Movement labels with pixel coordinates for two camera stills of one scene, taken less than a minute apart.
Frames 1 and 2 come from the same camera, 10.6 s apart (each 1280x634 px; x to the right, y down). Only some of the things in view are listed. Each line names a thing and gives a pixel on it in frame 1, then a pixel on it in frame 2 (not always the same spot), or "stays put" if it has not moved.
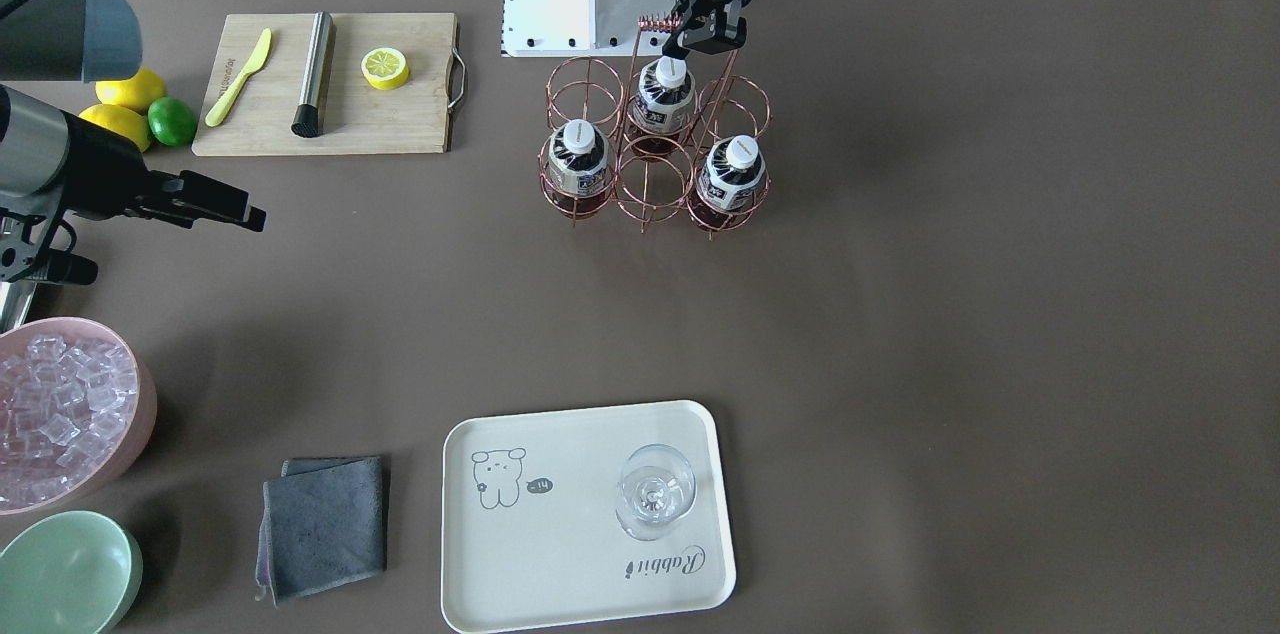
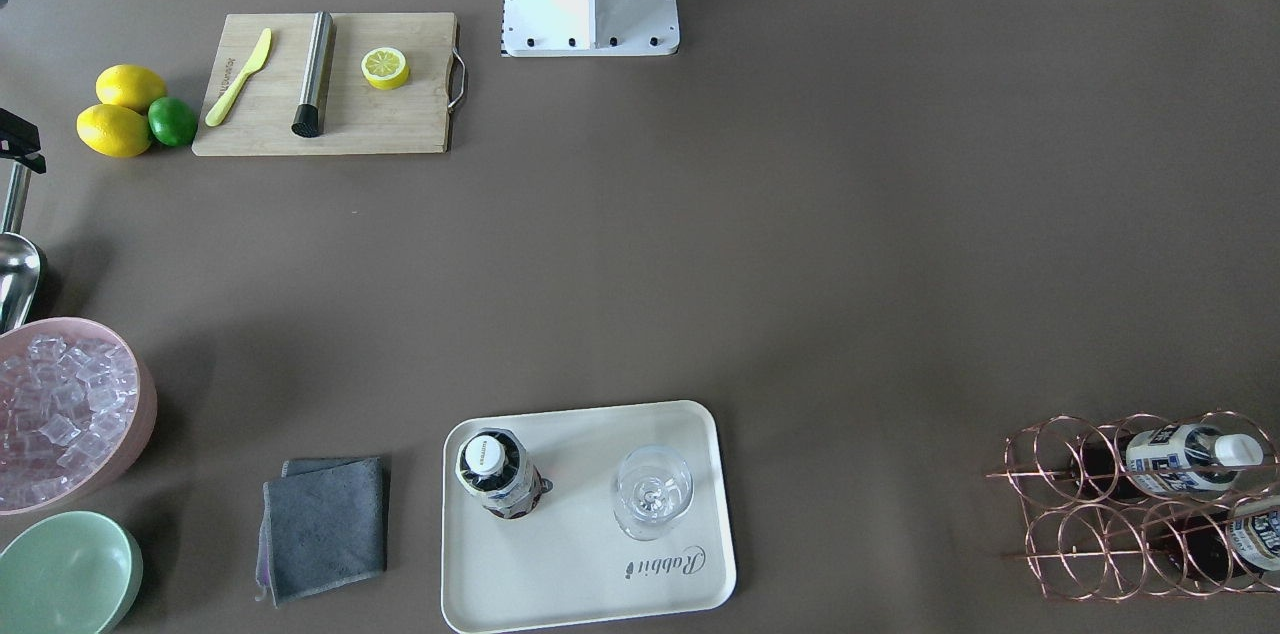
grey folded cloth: x=322 y=523 stays put
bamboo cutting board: x=355 y=117 stays put
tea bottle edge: x=729 y=178 → x=1206 y=545
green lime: x=172 y=120 stays put
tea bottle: x=578 y=168 → x=494 y=467
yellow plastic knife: x=215 y=112 stays put
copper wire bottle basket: x=655 y=140 → x=1148 y=505
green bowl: x=70 y=572 stays put
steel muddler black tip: x=307 y=119 stays put
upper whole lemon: x=137 y=91 stays put
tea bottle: x=662 y=108 → x=1161 y=459
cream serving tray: x=529 y=519 stays put
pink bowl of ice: x=78 y=405 stays put
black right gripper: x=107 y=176 → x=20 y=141
